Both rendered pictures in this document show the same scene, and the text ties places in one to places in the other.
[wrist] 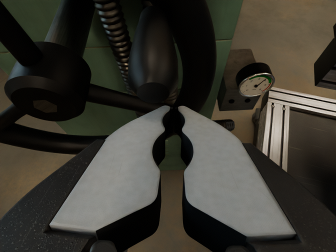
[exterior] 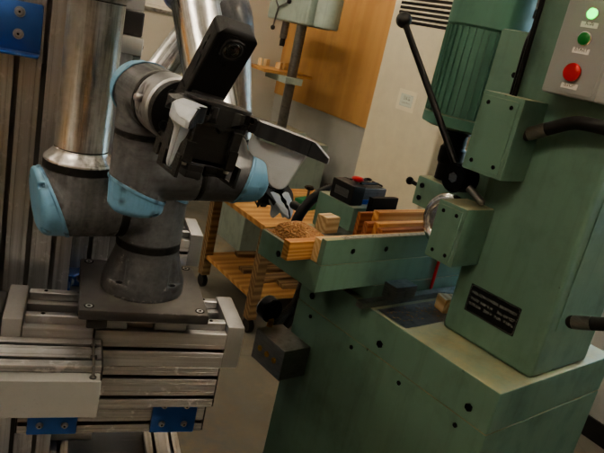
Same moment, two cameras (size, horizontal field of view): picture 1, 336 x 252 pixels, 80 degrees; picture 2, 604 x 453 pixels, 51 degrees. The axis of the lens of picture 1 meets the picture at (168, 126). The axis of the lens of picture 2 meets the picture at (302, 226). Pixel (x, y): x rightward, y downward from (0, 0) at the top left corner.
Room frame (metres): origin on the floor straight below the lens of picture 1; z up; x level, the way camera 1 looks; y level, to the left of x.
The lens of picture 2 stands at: (1.32, -1.14, 1.33)
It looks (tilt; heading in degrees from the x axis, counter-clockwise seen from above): 17 degrees down; 136
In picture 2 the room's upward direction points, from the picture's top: 13 degrees clockwise
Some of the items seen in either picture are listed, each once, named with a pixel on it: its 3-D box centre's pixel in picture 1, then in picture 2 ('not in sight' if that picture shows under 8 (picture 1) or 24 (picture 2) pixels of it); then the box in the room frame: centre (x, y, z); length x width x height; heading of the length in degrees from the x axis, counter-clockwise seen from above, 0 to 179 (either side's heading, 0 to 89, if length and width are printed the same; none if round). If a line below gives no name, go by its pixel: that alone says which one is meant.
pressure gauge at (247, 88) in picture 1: (252, 82); (269, 313); (0.25, -0.16, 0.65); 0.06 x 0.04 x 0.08; 88
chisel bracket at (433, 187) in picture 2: not in sight; (445, 201); (0.49, 0.09, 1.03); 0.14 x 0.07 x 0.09; 178
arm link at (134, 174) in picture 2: not in sight; (152, 172); (0.59, -0.74, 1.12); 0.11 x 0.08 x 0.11; 82
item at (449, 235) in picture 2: not in sight; (458, 232); (0.65, -0.08, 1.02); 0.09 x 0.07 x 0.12; 88
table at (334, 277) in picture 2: not in sight; (370, 244); (0.36, 0.02, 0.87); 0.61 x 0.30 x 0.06; 88
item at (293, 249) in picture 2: not in sight; (398, 242); (0.47, -0.01, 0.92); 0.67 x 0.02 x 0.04; 88
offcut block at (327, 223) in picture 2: not in sight; (327, 223); (0.33, -0.11, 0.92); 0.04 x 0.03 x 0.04; 94
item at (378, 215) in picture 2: not in sight; (398, 224); (0.40, 0.06, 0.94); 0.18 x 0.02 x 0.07; 88
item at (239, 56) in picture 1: (236, 80); (279, 350); (0.32, -0.17, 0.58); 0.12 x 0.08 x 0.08; 178
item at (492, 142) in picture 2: not in sight; (503, 136); (0.68, -0.07, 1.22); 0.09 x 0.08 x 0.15; 178
